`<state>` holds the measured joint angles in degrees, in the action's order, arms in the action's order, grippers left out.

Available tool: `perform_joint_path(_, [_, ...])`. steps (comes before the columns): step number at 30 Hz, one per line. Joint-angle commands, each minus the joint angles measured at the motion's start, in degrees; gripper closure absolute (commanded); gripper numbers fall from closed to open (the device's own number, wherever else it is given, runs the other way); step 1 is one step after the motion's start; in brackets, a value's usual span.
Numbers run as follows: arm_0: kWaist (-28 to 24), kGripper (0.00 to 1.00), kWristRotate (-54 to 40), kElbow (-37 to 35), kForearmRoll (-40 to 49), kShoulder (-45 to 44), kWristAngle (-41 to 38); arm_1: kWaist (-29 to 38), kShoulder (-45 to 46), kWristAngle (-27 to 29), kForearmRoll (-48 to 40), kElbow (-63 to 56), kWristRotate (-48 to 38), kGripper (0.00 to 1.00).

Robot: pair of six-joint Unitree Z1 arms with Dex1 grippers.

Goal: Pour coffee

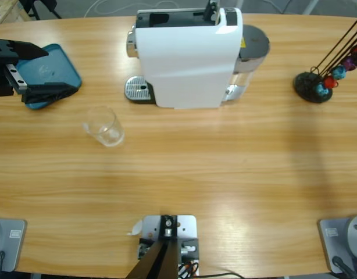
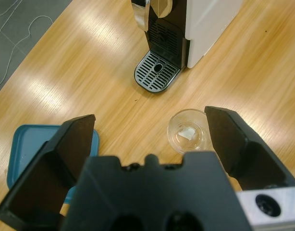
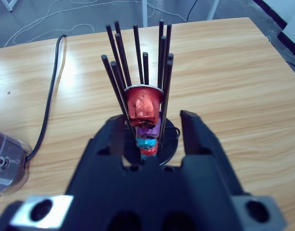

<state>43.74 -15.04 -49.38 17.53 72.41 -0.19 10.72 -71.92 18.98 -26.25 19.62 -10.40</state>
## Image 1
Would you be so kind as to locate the black stand legs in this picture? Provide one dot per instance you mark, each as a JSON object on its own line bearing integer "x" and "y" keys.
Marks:
{"x": 52, "y": 5}

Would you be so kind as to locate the teal square tray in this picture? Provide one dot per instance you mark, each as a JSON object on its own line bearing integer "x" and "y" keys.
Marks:
{"x": 59, "y": 67}

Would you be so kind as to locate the clear glass cup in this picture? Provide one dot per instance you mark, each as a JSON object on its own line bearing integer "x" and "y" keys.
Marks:
{"x": 104, "y": 130}

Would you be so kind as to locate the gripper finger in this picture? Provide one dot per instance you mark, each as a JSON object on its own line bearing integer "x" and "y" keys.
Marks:
{"x": 21, "y": 50}
{"x": 47, "y": 92}

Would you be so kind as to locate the black camera post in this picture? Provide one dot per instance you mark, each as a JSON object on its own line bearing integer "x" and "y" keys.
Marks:
{"x": 161, "y": 261}

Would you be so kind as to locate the wooden crate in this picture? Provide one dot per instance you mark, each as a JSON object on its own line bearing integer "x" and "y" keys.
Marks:
{"x": 8, "y": 11}

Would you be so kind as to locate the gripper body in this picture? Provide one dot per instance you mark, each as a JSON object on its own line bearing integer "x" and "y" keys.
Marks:
{"x": 4, "y": 81}

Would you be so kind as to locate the black capsule holder stand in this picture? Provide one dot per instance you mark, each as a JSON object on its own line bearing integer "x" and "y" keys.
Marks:
{"x": 305, "y": 84}

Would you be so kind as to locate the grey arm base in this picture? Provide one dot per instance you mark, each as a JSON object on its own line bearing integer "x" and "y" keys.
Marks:
{"x": 332, "y": 247}
{"x": 12, "y": 244}

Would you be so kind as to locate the white mount block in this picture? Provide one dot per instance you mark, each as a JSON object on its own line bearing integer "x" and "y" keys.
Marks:
{"x": 185, "y": 229}

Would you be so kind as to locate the purple coffee capsule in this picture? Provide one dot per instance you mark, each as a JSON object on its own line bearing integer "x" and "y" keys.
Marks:
{"x": 349, "y": 62}

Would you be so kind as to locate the clear water tank grey lid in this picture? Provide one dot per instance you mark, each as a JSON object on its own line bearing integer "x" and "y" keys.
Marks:
{"x": 254, "y": 40}

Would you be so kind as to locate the white tape piece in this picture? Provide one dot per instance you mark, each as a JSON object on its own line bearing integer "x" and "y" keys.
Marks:
{"x": 136, "y": 228}

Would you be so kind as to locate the grey coffee machine lever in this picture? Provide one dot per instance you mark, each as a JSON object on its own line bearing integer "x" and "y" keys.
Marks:
{"x": 211, "y": 13}

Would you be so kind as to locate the white capsule coffee machine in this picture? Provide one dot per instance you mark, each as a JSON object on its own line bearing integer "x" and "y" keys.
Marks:
{"x": 181, "y": 64}

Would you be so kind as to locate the teal coffee capsule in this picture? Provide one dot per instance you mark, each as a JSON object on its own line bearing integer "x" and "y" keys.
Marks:
{"x": 339, "y": 72}
{"x": 321, "y": 90}

